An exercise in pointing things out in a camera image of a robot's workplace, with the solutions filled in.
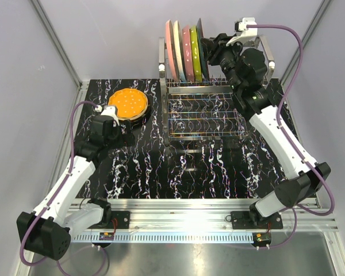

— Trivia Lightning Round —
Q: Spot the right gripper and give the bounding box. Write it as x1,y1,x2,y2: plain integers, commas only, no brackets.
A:
200,33,244,93

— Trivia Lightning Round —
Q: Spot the teal plate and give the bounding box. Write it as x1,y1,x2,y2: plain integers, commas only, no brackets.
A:
196,18,209,81

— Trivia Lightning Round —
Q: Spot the green dotted scalloped plate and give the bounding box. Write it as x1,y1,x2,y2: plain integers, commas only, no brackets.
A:
190,25,202,82

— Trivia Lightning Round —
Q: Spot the pink dotted scalloped plate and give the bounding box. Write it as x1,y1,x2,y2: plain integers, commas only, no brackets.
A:
182,25,195,82

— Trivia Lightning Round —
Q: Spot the cream and blue plate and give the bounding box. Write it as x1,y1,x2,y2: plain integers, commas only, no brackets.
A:
173,20,187,82

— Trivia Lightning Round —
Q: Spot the orange dotted scalloped plate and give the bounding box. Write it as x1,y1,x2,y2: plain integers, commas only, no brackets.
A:
108,88,148,120

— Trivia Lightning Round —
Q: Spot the cream and pink plate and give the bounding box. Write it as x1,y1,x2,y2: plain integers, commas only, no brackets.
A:
165,20,179,82

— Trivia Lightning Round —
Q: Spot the tan yellow plate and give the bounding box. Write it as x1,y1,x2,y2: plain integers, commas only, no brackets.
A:
117,105,149,121

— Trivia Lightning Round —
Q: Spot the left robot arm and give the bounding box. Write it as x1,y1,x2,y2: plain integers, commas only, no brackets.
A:
17,115,135,260

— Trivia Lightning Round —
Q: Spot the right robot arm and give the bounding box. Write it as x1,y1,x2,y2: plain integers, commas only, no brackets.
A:
200,33,331,228

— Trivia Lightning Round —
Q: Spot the steel dish rack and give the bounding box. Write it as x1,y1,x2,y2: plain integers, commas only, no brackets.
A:
158,34,277,156

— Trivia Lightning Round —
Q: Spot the black striped bottom plate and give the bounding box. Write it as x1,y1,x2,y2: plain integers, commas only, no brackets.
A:
116,100,151,134

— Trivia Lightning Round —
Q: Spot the black marble mat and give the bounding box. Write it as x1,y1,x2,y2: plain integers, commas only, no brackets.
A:
78,79,285,199

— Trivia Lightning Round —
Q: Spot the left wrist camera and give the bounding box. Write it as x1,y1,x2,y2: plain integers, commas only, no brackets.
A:
94,105,120,126

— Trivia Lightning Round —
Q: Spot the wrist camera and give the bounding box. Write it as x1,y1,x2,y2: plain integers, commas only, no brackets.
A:
226,17,258,47
94,105,120,126

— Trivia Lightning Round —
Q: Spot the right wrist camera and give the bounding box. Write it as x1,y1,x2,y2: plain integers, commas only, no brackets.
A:
226,17,258,47

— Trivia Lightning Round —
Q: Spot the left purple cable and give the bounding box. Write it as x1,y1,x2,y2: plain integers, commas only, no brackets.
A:
19,101,109,276

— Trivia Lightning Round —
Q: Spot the left aluminium frame post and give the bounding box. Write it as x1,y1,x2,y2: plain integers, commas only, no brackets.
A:
29,0,83,90

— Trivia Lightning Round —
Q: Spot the aluminium frame post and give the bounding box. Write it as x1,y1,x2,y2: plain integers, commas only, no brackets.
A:
29,0,83,90
280,0,333,87

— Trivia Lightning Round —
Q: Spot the aluminium mounting rail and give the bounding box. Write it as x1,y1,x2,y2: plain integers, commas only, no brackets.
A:
25,198,339,232

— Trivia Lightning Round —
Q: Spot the slotted cable duct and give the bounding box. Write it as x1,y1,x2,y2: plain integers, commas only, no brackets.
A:
73,231,254,244

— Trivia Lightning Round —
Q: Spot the right aluminium frame post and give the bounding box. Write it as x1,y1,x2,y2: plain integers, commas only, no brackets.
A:
280,0,333,87

